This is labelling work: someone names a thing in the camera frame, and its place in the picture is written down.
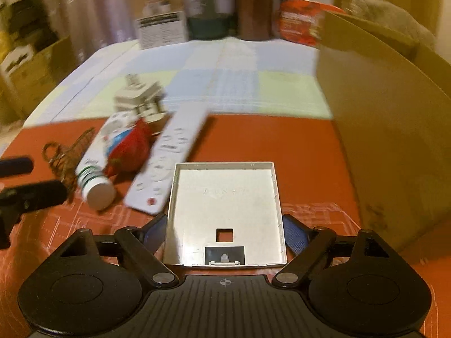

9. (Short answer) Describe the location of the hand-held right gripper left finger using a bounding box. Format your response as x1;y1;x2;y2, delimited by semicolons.
58;214;180;289

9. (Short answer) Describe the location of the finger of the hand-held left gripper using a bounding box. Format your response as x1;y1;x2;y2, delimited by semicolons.
0;156;34;179
14;179;70;212

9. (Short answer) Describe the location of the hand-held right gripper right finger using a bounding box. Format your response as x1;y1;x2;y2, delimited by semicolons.
277;214;397;287

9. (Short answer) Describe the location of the brown hair claw clip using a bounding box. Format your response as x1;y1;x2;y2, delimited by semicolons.
42;127;96;191

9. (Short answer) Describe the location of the white bottle with green label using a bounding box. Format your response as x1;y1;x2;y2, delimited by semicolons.
75;127;124;210

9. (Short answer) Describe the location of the white square plastic tray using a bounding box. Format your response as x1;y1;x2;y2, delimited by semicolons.
163;161;287;267

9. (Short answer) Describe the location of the long white remote control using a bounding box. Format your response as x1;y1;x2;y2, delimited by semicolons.
124;107;209;215

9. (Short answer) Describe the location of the red cartoon cat toy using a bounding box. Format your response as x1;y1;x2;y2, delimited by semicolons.
104;118;153;179

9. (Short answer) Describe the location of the large cardboard box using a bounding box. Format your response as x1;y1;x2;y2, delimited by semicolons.
315;9;451;255

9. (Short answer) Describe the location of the red printed table mat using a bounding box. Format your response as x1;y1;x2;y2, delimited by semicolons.
0;113;365;338

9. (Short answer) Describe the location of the stack of cardboard boxes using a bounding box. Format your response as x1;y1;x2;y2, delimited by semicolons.
0;34;77;122

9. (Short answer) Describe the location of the white cutout board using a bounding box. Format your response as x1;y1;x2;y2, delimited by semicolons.
0;45;40;75

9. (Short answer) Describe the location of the white power adapter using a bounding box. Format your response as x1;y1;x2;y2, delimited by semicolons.
114;73;168;132

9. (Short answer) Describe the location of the black folding rack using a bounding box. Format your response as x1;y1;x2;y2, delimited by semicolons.
0;0;59;60

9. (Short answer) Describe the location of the checkered table cloth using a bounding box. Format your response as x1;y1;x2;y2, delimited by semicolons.
23;37;336;128

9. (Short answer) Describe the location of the pale patterned curtain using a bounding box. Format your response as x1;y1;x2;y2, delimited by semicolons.
37;0;240;66

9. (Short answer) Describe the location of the white product box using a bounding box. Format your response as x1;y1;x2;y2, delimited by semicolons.
128;0;188;50

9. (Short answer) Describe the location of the red instant food container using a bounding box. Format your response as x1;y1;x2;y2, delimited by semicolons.
278;0;345;46

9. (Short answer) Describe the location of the glass jar with dark lid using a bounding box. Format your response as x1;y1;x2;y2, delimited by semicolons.
187;0;234;41

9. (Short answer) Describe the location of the brown cylindrical canister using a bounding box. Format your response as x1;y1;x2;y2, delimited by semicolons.
234;0;275;41

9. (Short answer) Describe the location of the beige quilted chair cushion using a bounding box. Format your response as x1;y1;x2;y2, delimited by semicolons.
343;0;438;61

